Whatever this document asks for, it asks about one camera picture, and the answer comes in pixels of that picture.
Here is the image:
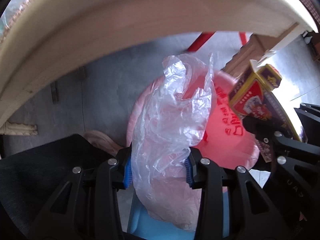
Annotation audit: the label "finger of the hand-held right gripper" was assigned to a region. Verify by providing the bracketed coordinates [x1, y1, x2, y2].
[244, 116, 320, 205]
[294, 102, 320, 144]

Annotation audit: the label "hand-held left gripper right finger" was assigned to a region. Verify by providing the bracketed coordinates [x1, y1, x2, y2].
[184, 147, 285, 240]

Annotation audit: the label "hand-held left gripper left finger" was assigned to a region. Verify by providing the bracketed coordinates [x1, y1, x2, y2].
[26, 147, 133, 240]

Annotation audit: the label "red purple yellow carton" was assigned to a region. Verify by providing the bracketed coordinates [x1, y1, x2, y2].
[229, 59, 304, 162]

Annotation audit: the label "blue plastic bin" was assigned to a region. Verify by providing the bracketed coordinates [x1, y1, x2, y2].
[126, 190, 230, 240]

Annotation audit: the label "clear plastic bag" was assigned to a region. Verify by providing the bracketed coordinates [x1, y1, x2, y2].
[131, 52, 217, 232]

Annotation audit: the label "person's left shoe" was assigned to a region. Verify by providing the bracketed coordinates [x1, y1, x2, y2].
[84, 130, 123, 155]

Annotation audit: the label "cream carved table leg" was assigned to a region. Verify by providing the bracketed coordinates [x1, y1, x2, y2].
[221, 22, 300, 78]
[0, 121, 38, 136]

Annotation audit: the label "red chair legs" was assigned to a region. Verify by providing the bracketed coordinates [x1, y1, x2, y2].
[186, 31, 253, 53]

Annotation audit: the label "clear bag with pink contents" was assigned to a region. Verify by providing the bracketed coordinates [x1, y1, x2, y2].
[0, 0, 38, 45]

